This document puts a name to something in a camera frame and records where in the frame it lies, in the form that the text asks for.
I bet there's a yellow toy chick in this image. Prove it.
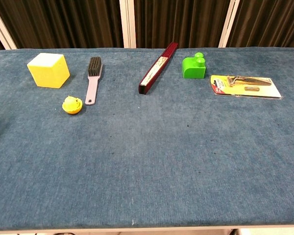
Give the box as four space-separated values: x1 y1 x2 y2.
65 95 82 110

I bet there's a green toy building block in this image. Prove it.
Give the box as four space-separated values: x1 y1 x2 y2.
181 52 207 79

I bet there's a packaged peeler tool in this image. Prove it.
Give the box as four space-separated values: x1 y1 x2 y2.
210 74 284 99

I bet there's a blue table cloth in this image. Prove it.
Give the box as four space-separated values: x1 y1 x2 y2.
0 47 294 232

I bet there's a dark red long box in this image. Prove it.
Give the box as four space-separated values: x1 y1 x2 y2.
138 42 179 95

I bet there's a lilac brush with black bristles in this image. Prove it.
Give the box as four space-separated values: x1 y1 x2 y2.
85 56 104 106

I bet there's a yellow fluted cup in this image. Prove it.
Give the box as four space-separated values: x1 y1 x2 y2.
62 97 84 115

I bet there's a yellow cube block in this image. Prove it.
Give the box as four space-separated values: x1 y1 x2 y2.
26 52 71 89

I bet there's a dark pleated curtain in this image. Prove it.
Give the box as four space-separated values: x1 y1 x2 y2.
0 0 294 51

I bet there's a white frame post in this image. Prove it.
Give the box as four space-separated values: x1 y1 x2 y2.
0 1 17 50
218 0 241 48
119 0 137 49

